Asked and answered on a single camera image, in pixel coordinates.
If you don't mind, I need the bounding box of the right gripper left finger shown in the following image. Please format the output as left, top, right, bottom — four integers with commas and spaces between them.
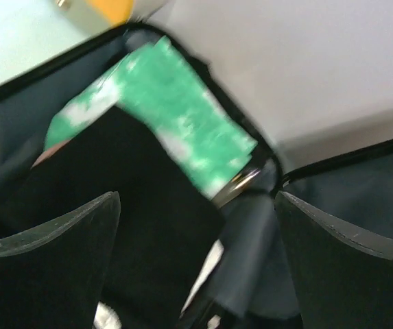
0, 192, 121, 328

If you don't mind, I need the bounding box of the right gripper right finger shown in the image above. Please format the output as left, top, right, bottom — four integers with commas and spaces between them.
275, 192, 393, 329

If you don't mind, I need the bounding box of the yellow Pikachu suitcase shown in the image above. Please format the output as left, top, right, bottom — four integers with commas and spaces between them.
0, 23, 393, 319

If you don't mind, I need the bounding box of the black garment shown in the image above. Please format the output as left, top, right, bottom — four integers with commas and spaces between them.
0, 108, 225, 328

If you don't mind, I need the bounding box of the white fluffy towel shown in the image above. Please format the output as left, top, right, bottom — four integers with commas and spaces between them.
93, 240, 224, 329

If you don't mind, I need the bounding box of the silver metal padlock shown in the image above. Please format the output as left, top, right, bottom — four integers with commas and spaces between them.
212, 168, 261, 208

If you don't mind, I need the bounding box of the green white patterned towel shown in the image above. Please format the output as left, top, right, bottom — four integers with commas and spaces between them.
44, 36, 257, 198

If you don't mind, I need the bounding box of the pastel round drawer box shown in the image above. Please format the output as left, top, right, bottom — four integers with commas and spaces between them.
55, 0, 169, 27

